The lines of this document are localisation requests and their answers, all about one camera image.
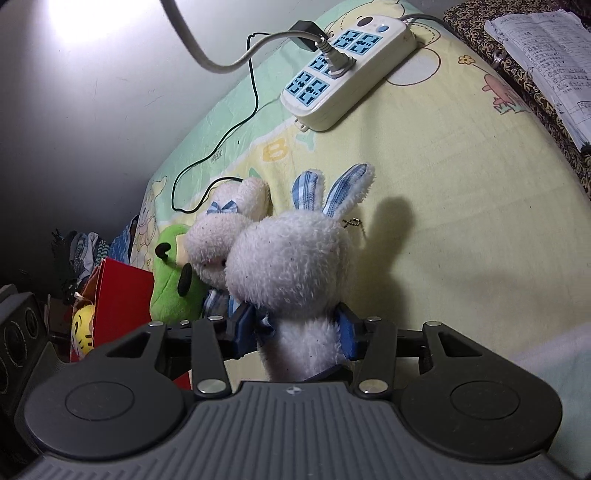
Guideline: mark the blue patterned cloth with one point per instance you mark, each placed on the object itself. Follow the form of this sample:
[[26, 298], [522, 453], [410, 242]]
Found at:
[[122, 244]]

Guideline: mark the black charger adapter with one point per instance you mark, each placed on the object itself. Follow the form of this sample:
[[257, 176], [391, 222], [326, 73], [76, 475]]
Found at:
[[304, 44]]

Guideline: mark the bear print bedsheet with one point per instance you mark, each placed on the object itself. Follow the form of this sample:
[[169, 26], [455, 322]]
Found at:
[[461, 207]]

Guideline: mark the white rabbit plush plaid ears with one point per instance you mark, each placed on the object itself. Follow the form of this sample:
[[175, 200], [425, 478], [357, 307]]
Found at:
[[286, 258]]

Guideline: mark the handwritten notebook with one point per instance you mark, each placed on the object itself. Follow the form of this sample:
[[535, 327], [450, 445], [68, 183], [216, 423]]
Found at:
[[545, 60]]

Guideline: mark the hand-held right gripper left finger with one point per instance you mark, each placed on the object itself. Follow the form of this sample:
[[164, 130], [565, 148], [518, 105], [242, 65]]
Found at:
[[247, 328]]

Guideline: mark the green plush toy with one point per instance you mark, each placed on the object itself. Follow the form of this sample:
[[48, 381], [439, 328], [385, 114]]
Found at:
[[173, 300]]

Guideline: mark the yellow tiger plush toy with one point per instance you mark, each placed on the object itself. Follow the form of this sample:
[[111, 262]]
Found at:
[[83, 323]]

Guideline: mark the red box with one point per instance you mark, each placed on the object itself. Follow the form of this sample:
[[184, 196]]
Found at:
[[124, 295]]

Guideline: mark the brown patterned cloth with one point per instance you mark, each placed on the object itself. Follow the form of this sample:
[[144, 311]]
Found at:
[[466, 23]]

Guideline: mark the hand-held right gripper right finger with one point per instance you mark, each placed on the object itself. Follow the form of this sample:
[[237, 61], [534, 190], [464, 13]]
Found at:
[[348, 332]]

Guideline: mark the white and blue power strip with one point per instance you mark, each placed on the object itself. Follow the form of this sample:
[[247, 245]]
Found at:
[[369, 78]]

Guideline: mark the pile of clothes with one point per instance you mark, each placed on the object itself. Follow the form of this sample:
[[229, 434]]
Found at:
[[83, 254]]

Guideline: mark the white plush toy blue bow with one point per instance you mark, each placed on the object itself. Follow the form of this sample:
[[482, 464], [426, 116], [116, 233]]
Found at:
[[207, 244]]

